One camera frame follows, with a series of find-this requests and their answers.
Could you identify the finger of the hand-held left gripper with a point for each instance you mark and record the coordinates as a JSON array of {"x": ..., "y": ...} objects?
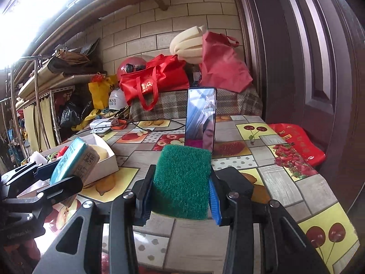
[
  {"x": 28, "y": 177},
  {"x": 62, "y": 188}
]

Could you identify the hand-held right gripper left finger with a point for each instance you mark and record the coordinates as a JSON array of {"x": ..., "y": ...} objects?
[{"x": 142, "y": 202}]

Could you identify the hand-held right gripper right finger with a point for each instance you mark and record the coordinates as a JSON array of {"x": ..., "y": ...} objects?
[{"x": 215, "y": 202}]

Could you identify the light blue packet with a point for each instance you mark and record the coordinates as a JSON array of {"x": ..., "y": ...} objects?
[{"x": 68, "y": 159}]

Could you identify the green and yellow sponge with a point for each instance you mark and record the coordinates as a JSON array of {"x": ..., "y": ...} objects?
[{"x": 182, "y": 182}]

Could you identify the white cardboard box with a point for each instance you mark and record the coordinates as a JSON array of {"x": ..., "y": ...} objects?
[{"x": 107, "y": 164}]

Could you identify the yellow curtain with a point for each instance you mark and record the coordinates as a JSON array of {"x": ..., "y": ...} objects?
[{"x": 31, "y": 122}]

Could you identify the fruit print tablecloth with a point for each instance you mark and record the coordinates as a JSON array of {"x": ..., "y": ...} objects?
[{"x": 285, "y": 182}]

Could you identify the black plastic bag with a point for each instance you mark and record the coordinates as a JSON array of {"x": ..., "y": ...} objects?
[{"x": 68, "y": 114}]

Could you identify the white power strip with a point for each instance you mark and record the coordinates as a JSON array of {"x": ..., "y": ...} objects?
[{"x": 99, "y": 123}]

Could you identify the black smartphone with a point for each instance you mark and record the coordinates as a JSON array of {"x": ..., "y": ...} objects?
[{"x": 199, "y": 114}]

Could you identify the yellow bag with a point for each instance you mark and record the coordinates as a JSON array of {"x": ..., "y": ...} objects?
[{"x": 98, "y": 94}]

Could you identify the metal storage shelf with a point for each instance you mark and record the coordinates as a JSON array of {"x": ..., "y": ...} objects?
[{"x": 42, "y": 75}]

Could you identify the red plastic bag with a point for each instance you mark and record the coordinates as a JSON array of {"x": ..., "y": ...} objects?
[{"x": 299, "y": 142}]

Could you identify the white helmet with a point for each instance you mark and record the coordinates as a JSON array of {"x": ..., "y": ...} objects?
[{"x": 117, "y": 100}]

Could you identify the red printed tote bag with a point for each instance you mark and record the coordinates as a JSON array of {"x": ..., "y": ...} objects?
[{"x": 159, "y": 74}]

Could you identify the plain red cloth bag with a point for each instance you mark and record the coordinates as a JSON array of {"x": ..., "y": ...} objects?
[{"x": 225, "y": 65}]

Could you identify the red helmet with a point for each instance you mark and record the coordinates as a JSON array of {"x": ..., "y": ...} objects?
[{"x": 125, "y": 62}]

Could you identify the cream foam rolls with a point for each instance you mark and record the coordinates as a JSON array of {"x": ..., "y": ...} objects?
[{"x": 185, "y": 45}]

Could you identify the brown door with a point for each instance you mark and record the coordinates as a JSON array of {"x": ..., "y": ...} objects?
[{"x": 299, "y": 48}]

